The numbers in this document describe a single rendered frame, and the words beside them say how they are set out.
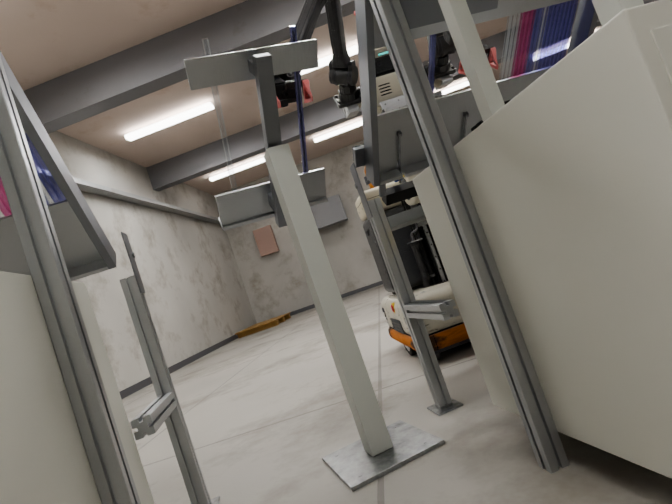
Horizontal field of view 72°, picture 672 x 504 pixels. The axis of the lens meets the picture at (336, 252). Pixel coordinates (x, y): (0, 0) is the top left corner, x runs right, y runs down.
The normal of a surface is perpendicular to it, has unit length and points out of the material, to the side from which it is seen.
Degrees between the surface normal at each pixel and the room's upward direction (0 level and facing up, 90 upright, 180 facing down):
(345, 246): 90
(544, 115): 90
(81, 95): 90
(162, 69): 90
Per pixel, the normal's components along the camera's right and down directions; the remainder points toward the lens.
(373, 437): 0.29, -0.15
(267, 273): -0.09, -0.03
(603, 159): -0.93, 0.31
